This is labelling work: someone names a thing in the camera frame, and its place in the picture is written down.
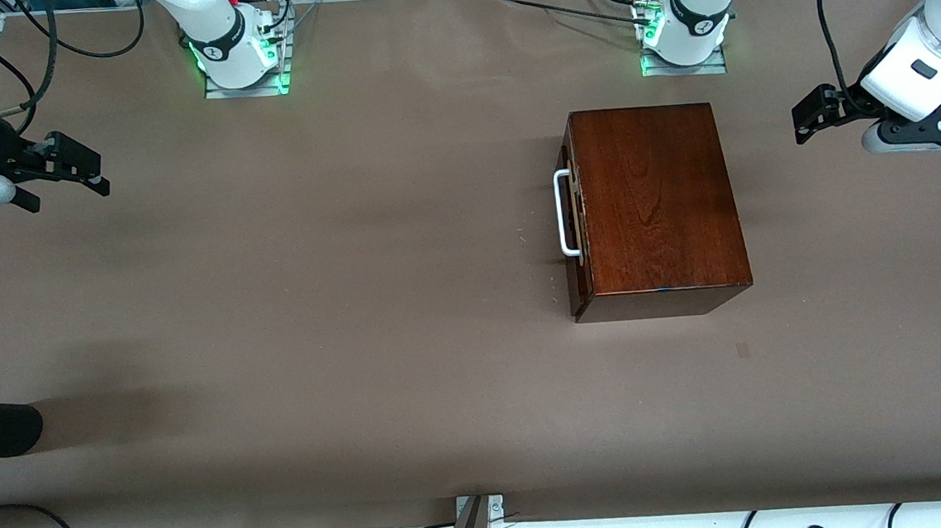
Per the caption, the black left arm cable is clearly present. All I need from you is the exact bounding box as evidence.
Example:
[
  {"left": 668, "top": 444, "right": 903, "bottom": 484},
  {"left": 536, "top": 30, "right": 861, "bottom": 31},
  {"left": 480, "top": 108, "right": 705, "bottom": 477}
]
[{"left": 816, "top": 0, "right": 871, "bottom": 116}]

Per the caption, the dark brown wooden cabinet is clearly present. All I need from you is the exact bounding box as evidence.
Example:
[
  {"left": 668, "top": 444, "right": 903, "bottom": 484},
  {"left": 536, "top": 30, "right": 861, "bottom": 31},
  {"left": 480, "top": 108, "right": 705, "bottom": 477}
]
[{"left": 555, "top": 98, "right": 756, "bottom": 325}]

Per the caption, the wooden drawer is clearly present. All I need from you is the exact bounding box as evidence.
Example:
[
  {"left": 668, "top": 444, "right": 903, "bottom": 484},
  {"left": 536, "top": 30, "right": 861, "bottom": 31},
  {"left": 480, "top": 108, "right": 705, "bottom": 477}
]
[{"left": 556, "top": 120, "right": 596, "bottom": 317}]

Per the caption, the black base power cable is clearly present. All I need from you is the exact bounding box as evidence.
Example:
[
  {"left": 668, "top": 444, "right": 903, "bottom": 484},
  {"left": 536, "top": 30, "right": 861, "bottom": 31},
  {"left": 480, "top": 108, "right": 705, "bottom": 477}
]
[{"left": 493, "top": 0, "right": 658, "bottom": 36}]

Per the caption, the white drawer handle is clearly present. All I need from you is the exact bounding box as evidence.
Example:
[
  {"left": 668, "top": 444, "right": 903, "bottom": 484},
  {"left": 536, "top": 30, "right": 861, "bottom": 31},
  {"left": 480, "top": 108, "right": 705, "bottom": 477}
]
[{"left": 553, "top": 168, "right": 582, "bottom": 258}]

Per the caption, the brown table cover sheet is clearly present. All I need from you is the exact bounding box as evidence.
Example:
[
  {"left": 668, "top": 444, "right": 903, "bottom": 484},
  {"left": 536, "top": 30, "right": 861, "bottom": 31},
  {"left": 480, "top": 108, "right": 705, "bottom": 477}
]
[{"left": 0, "top": 0, "right": 941, "bottom": 528}]

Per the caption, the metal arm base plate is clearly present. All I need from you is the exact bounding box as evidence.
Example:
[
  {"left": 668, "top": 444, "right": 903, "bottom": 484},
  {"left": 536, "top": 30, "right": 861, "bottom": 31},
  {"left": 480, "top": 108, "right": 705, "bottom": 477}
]
[
  {"left": 199, "top": 12, "right": 294, "bottom": 101},
  {"left": 633, "top": 0, "right": 728, "bottom": 80}
]

